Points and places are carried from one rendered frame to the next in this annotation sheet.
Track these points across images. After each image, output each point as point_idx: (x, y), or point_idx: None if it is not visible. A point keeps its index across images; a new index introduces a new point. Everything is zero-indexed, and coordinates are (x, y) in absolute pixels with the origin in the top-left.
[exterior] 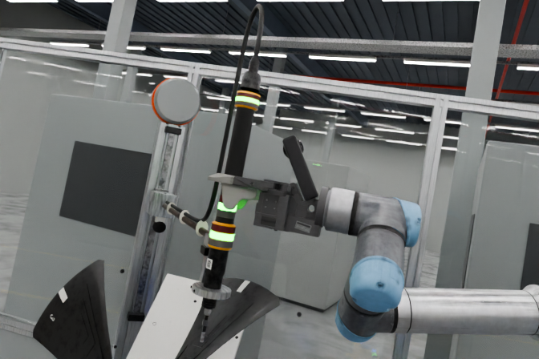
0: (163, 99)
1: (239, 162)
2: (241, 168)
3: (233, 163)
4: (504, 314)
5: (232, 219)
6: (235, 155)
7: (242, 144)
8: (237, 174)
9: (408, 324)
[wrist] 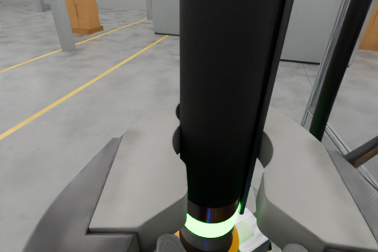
0: None
1: (187, 76)
2: (197, 108)
3: (179, 74)
4: None
5: (194, 247)
6: (179, 41)
7: None
8: (188, 127)
9: None
